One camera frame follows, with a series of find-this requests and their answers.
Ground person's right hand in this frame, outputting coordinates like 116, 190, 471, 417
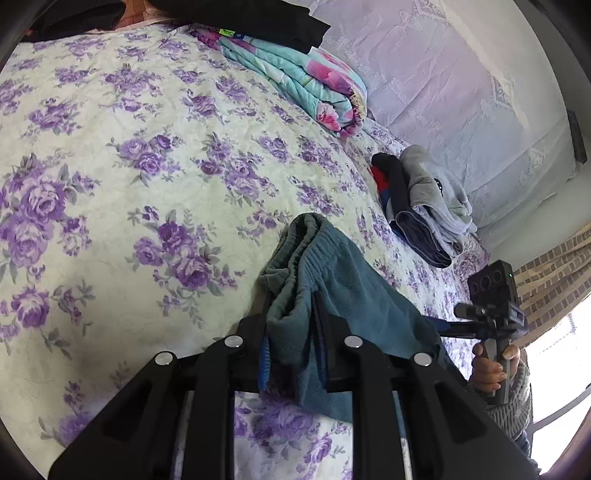
471, 344, 522, 400

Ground brick pattern curtain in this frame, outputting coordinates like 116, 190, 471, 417
512, 233, 591, 347

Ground bright window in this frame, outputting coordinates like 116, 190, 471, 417
522, 309, 591, 467

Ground teal fleece pants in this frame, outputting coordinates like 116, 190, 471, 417
259, 212, 467, 423

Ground white lace cover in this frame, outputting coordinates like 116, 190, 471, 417
286, 0, 580, 241

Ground folded navy garment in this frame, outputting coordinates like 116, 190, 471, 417
390, 211, 453, 269

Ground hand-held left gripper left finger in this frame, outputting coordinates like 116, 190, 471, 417
48, 316, 272, 480

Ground folded grey sweatshirt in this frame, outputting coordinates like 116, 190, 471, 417
399, 144, 478, 254

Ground folded red blue garment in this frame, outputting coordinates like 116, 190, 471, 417
372, 166, 396, 217

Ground person's right forearm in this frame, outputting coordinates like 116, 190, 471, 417
466, 360, 534, 446

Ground purple floral bedspread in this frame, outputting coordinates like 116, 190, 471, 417
0, 23, 492, 480

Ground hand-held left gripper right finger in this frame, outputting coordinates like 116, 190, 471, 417
311, 293, 539, 480

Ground black cloth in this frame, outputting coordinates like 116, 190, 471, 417
28, 0, 331, 55

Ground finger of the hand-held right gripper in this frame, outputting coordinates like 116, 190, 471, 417
427, 316, 483, 341

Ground folded teal pink floral quilt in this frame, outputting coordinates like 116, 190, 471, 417
187, 24, 369, 139

